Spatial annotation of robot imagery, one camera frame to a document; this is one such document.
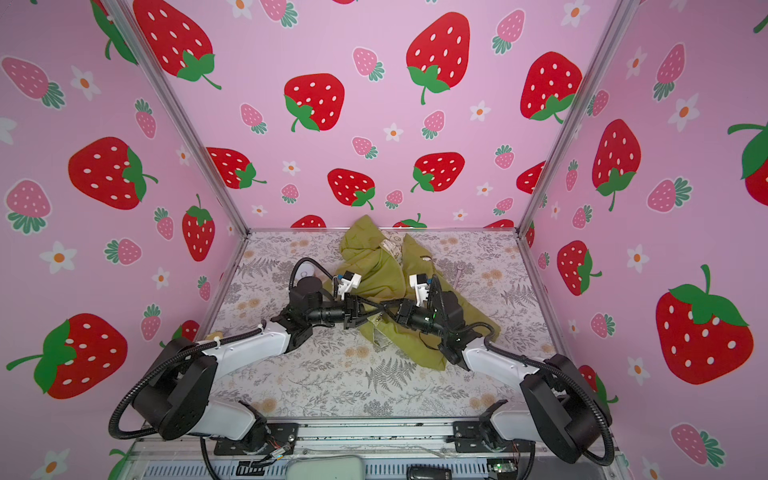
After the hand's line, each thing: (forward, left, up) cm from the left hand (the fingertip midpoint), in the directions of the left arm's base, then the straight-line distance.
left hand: (381, 312), depth 74 cm
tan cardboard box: (-6, +41, -1) cm, 41 cm away
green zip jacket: (-3, -4, -7) cm, 9 cm away
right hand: (+2, +1, -1) cm, 2 cm away
